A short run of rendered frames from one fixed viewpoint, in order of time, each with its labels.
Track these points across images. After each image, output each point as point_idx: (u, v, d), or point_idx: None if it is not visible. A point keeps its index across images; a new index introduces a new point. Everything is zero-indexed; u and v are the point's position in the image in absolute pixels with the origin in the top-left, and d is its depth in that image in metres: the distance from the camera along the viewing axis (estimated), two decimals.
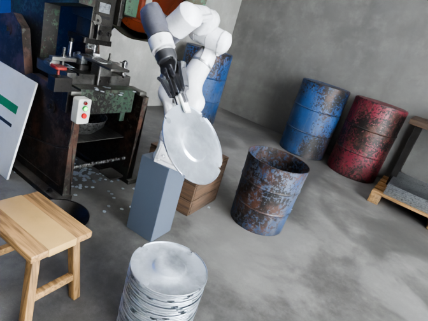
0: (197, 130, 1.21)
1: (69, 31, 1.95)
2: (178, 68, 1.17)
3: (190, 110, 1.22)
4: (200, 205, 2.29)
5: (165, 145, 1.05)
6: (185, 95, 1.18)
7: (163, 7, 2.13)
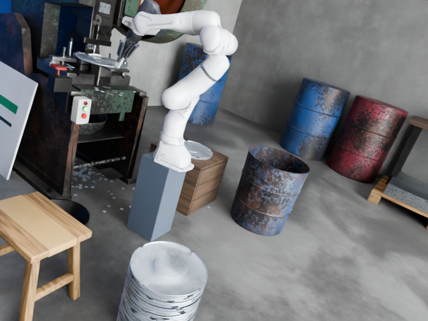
0: (109, 63, 1.96)
1: (69, 31, 1.95)
2: (135, 47, 1.87)
3: (122, 67, 1.97)
4: (200, 205, 2.29)
5: (106, 57, 2.11)
6: (123, 58, 1.90)
7: None
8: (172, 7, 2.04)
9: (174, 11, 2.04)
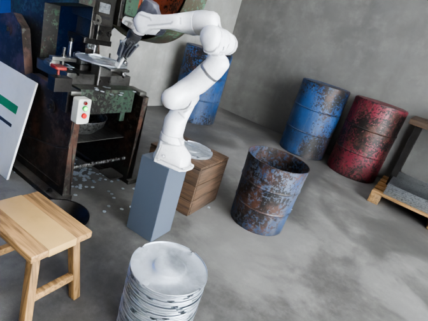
0: (94, 57, 2.00)
1: (69, 31, 1.95)
2: (135, 47, 1.87)
3: (80, 54, 1.99)
4: (200, 205, 2.29)
5: (97, 63, 1.85)
6: (123, 58, 1.90)
7: None
8: None
9: None
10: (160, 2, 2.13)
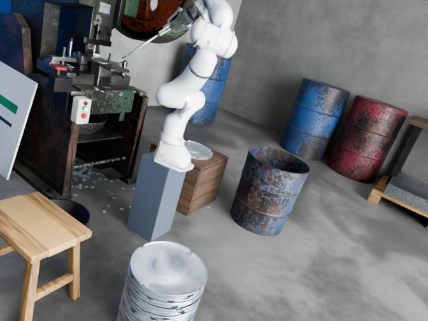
0: (137, 48, 1.87)
1: (69, 31, 1.95)
2: (178, 12, 1.86)
3: (135, 49, 1.80)
4: (200, 205, 2.29)
5: (164, 29, 1.89)
6: (165, 24, 1.87)
7: None
8: None
9: None
10: None
